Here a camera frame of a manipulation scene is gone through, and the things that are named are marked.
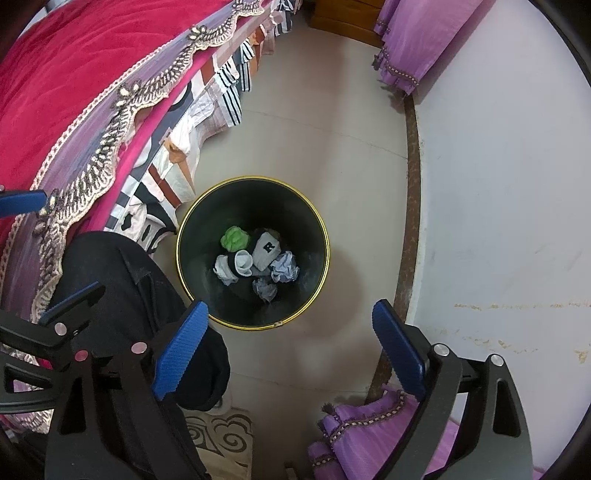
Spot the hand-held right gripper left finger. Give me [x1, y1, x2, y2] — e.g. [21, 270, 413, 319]
[45, 301, 209, 480]

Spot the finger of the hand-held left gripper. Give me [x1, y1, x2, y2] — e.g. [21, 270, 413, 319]
[0, 281, 106, 366]
[0, 185, 49, 220]

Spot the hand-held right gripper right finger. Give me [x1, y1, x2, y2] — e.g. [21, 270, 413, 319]
[372, 299, 536, 480]

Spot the white and grey sock ball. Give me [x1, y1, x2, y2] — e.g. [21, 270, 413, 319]
[213, 249, 254, 286]

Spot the small grey paper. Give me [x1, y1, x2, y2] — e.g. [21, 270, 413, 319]
[252, 276, 279, 303]

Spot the white sock with black mark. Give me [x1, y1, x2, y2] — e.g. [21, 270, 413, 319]
[250, 231, 282, 273]

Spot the lime green item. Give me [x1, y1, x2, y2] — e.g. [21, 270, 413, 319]
[220, 225, 251, 252]

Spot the large white paper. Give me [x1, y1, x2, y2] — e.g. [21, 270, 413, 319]
[270, 250, 300, 283]

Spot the black bin with gold rim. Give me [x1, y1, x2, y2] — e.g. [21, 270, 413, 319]
[175, 175, 331, 331]

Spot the person's leg in dark trousers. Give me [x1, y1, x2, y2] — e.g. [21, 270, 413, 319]
[46, 231, 232, 480]

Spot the beige swirl patterned mat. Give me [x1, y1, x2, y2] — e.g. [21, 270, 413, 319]
[185, 408, 254, 480]

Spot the purple curtain with fringe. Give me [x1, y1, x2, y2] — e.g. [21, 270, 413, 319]
[307, 387, 548, 480]
[373, 0, 497, 95]

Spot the striped patterned bed sheet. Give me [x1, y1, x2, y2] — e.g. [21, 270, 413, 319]
[104, 0, 305, 252]

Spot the red velvet bed cover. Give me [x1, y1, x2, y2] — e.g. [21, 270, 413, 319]
[0, 0, 241, 250]

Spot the brown baseboard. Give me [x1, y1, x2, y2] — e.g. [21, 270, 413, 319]
[365, 95, 423, 402]

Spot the wooden cabinet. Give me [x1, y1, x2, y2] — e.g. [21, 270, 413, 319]
[308, 0, 386, 47]

